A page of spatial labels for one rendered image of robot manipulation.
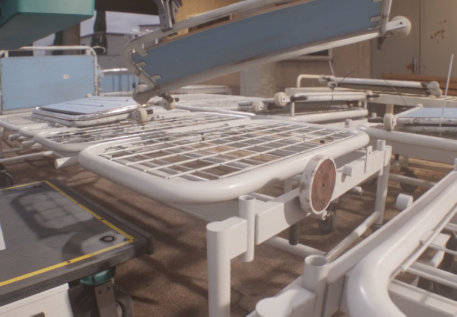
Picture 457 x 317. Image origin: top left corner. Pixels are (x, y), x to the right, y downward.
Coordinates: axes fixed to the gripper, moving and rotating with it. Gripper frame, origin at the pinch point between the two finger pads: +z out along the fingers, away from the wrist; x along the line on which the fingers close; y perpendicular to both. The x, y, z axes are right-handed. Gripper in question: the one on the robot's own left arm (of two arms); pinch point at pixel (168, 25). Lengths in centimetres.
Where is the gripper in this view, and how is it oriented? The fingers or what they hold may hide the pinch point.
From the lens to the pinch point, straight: 88.6
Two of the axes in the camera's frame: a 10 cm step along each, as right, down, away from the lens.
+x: 2.5, 0.8, 9.6
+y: 9.5, -2.3, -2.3
